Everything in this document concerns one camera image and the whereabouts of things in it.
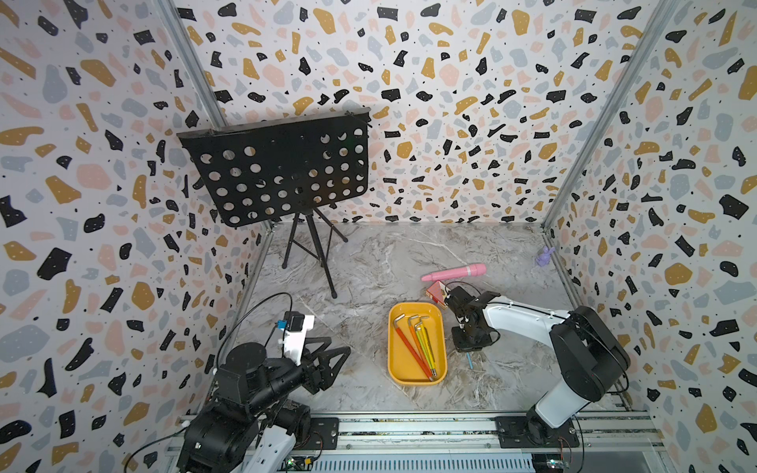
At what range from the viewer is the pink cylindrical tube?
1.05 meters

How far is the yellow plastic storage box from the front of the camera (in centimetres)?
81

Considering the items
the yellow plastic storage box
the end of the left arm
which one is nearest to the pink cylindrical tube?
the yellow plastic storage box

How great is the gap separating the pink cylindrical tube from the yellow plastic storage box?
10 cm

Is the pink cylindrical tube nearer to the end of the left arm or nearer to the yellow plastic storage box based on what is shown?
the yellow plastic storage box
